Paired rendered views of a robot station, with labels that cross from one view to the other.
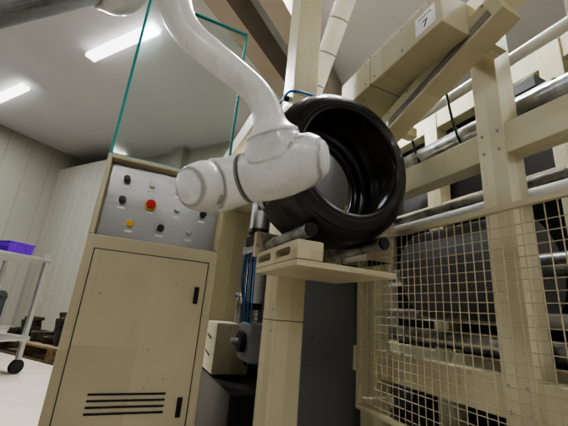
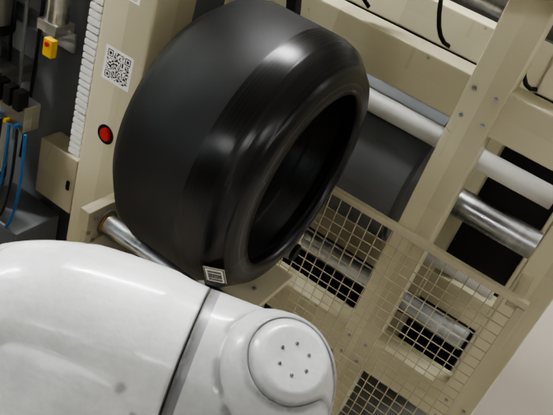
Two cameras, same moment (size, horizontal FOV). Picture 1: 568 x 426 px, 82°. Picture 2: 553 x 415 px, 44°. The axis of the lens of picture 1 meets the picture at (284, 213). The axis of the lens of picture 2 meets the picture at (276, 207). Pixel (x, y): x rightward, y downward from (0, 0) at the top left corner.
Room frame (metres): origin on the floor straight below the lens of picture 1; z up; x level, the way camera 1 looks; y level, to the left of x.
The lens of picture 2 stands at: (0.22, 0.64, 1.84)
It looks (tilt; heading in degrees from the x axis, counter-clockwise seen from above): 33 degrees down; 314
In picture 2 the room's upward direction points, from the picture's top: 20 degrees clockwise
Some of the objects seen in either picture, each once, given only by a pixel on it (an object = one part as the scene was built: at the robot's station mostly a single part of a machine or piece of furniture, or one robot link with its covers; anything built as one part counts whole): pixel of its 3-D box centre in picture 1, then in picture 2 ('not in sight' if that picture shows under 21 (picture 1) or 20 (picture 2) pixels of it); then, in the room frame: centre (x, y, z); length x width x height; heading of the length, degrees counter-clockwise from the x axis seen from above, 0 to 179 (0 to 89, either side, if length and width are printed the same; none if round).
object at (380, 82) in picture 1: (403, 70); not in sight; (1.18, -0.47, 1.71); 0.61 x 0.25 x 0.15; 23
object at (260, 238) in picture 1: (299, 251); (144, 198); (1.35, -0.08, 0.90); 0.40 x 0.03 x 0.10; 113
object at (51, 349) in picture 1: (63, 333); not in sight; (4.06, 2.40, 0.22); 1.24 x 0.86 x 0.45; 64
